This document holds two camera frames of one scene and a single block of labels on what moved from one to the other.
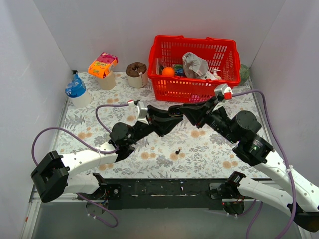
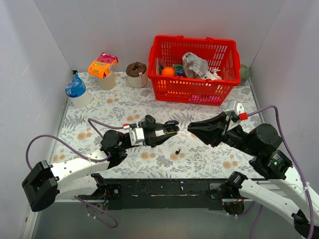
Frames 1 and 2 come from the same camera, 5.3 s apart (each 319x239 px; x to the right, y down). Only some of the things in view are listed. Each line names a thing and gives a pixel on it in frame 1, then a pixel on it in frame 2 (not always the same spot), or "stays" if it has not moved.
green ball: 245,72 stays
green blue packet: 179,70 stays
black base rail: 192,193 stays
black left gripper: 149,119 → 150,133
